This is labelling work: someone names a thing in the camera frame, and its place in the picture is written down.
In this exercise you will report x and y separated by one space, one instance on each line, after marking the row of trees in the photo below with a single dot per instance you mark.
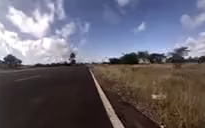
130 59

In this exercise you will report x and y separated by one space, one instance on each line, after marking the tall lone tree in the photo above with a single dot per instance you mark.
72 57

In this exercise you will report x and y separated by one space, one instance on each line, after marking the white road edge line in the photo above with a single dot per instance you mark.
105 101

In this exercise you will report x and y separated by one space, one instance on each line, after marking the small white building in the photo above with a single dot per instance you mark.
144 61

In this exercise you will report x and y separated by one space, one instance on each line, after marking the row of low distant bushes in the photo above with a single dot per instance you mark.
53 64

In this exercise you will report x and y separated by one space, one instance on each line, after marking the dark asphalt road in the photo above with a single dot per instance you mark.
56 96

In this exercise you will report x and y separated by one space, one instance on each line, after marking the white dashed centre line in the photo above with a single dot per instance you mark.
28 78

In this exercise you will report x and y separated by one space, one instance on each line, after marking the dry yellow grass field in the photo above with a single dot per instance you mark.
176 85

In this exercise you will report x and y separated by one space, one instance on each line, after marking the dark round tree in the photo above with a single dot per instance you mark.
11 60

